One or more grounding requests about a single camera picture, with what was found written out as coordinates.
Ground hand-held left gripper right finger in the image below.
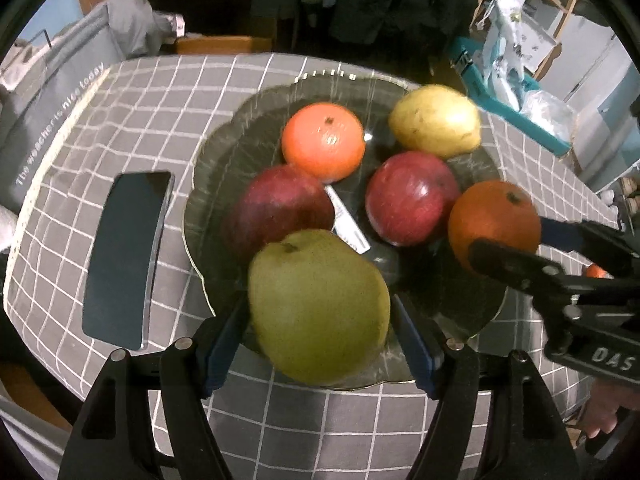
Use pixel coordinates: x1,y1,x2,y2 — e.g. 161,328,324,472
390,294,581,480

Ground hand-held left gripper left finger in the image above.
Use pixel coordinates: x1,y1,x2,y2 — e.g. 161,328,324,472
57,292,251,480

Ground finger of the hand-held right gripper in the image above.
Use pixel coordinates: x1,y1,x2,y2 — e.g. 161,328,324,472
537,216,640,276
467,239,568,301

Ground green pear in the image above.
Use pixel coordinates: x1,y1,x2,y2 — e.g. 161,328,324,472
247,228,391,387

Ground red apple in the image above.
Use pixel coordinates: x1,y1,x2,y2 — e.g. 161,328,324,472
365,151,462,247
220,164,337,263

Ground yellow pear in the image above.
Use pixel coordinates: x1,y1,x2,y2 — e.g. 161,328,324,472
389,84,482,158

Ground dark glass plate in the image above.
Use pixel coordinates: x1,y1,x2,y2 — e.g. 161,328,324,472
182,77,508,391

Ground person's right hand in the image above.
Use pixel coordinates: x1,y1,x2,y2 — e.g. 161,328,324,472
582,379,640,441

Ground black smartphone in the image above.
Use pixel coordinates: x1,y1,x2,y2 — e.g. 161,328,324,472
81,171,176,351

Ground white paper label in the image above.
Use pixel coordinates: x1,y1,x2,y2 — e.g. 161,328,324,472
325,185,372,256

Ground teal cardboard box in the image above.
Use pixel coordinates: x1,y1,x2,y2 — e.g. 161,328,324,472
447,37,573,156

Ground white cabinet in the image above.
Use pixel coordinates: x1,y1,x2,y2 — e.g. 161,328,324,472
542,12,640,193

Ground grey checked tablecloth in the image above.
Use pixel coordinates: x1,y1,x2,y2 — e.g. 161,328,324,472
2,52,623,480

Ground dark hanging jackets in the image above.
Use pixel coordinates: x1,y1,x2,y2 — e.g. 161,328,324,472
295,0,496,48

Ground wooden drawer box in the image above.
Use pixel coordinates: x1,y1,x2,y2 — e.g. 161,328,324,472
175,35,273,56

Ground grey bag with text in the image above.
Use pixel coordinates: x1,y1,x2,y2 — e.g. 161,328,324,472
0,10,131,241

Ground grey crumpled cloth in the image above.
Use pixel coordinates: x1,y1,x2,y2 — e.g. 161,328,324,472
105,0,188,58

